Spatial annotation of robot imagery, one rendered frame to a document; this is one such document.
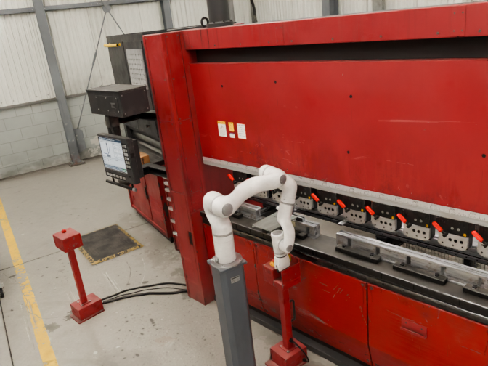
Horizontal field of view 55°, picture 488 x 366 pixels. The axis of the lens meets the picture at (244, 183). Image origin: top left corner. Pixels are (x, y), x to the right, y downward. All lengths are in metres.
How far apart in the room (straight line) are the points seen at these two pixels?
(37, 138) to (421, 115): 7.98
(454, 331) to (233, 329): 1.24
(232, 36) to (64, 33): 6.56
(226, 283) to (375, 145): 1.16
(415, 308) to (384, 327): 0.29
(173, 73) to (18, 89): 6.10
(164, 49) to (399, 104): 1.77
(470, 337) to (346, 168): 1.11
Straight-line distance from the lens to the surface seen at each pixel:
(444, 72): 2.45
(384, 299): 2.96
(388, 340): 3.12
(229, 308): 2.89
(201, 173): 3.83
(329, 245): 3.16
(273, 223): 3.22
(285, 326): 3.38
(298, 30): 2.86
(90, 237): 6.07
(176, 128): 3.63
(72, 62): 9.57
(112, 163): 3.85
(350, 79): 2.70
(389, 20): 2.53
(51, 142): 9.64
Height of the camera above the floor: 2.36
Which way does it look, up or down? 20 degrees down
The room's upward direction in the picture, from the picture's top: 7 degrees counter-clockwise
